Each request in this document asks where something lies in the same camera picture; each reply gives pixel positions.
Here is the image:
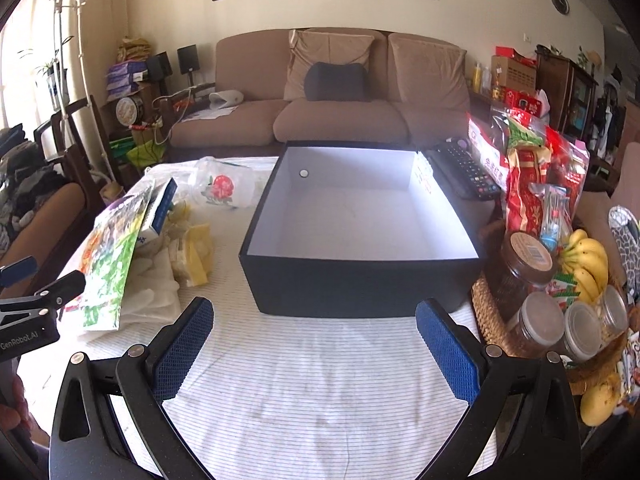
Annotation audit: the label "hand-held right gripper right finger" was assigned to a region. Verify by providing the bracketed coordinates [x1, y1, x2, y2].
[415, 297, 583, 480]

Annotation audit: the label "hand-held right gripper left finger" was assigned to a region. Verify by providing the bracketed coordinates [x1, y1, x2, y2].
[50, 296, 216, 480]

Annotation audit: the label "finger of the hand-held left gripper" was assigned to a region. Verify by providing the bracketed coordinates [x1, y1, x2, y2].
[0, 256, 39, 287]
[24, 270, 87, 312]

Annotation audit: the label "colourful printed foil bag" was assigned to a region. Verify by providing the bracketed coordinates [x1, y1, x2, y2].
[77, 177, 156, 331]

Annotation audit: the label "yellow food mould packet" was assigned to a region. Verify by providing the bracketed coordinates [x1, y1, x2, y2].
[172, 222, 215, 288]

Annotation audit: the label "black storage box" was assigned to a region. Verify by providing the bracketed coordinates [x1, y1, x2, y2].
[238, 141, 488, 319]

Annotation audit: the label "blue white glove box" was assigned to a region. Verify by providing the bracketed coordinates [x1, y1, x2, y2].
[137, 177, 180, 253]

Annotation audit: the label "clear red flower plastic bag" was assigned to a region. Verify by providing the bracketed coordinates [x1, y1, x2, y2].
[192, 156, 257, 209]

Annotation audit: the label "desktop with white striped cloth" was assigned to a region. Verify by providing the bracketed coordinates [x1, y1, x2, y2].
[47, 156, 501, 480]

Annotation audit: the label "person's left hand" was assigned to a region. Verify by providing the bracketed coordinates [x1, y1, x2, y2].
[0, 375, 25, 433]

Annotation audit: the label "brown armchair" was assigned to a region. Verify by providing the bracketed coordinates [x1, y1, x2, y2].
[585, 142, 640, 211]
[0, 180, 86, 301]

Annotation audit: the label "wicker basket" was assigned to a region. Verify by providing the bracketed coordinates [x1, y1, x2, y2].
[471, 220, 628, 396]

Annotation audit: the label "white plastic gloves bundle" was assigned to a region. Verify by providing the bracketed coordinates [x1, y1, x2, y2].
[117, 245, 182, 328]

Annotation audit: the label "pile of dark clothes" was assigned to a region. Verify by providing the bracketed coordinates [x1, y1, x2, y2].
[0, 127, 66, 256]

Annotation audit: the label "grey lid glass jar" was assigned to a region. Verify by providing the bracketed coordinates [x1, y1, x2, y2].
[507, 291, 568, 358]
[562, 301, 617, 363]

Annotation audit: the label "large brown jar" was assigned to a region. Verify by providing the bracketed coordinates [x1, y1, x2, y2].
[492, 230, 560, 321]

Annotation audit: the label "dark wooden chair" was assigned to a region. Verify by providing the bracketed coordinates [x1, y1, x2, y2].
[32, 95, 121, 201]

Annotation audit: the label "green plastic bag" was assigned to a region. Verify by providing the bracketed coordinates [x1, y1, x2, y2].
[125, 140, 166, 167]

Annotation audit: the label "clear plastic wrap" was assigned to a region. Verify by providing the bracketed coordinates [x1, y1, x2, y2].
[145, 162, 201, 201]

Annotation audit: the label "yellow fruit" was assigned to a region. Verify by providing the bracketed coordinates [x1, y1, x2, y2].
[580, 375, 628, 428]

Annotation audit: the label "clear bag with blue item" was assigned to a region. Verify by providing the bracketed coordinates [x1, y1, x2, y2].
[530, 184, 573, 253]

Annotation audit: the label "bunch of bananas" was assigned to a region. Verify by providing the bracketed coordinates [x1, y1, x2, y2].
[557, 229, 610, 303]

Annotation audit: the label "small clear glass jar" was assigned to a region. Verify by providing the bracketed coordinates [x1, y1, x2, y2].
[597, 285, 628, 341]

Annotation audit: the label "red gold snack bag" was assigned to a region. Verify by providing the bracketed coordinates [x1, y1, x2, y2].
[505, 147, 551, 241]

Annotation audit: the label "black remote control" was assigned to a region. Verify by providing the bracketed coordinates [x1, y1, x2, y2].
[425, 141, 502, 202]

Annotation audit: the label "round printed tin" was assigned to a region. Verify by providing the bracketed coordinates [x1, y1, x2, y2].
[115, 96, 146, 127]

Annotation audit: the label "white red snack bag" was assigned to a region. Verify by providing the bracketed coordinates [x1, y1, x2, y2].
[467, 115, 511, 196]

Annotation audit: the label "black white patterned cloth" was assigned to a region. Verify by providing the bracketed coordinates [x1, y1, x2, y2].
[607, 205, 640, 301]

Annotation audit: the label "purple tissue packs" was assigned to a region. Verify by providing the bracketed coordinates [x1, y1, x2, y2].
[105, 61, 148, 101]

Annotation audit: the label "red zip bag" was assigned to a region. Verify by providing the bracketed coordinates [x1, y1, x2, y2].
[542, 127, 591, 226]

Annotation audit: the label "white paper sheets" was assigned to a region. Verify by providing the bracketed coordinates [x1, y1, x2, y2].
[180, 106, 238, 123]

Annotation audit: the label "green snack bag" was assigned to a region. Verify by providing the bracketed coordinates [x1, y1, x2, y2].
[502, 115, 543, 156]

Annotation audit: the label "white coat stand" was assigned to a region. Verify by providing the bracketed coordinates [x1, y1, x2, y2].
[48, 0, 108, 181]

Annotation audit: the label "black speaker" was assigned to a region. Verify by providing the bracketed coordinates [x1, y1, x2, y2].
[146, 51, 173, 82]
[176, 44, 199, 75]

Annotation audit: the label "yellow bags stack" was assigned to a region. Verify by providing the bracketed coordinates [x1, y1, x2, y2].
[117, 36, 151, 63]

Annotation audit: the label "white curved device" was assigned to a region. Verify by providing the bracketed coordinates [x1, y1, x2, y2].
[207, 90, 244, 109]

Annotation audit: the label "brown fabric sofa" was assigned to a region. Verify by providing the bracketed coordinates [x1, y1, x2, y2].
[167, 27, 473, 161]

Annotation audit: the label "red gift box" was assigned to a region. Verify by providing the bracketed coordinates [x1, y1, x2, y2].
[502, 87, 546, 121]

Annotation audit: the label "yellow bottle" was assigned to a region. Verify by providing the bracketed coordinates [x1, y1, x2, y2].
[470, 62, 493, 93]

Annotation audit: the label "beige throw pillow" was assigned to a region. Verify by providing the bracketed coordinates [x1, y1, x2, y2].
[284, 30, 376, 103]
[387, 34, 471, 111]

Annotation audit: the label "dark wooden cabinet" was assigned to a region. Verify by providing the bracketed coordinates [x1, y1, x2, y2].
[535, 45, 598, 141]

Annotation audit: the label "cardboard box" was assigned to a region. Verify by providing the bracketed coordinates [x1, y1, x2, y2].
[490, 55, 538, 93]

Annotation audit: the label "dark grey lumbar pillow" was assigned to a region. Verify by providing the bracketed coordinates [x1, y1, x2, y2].
[305, 62, 368, 102]

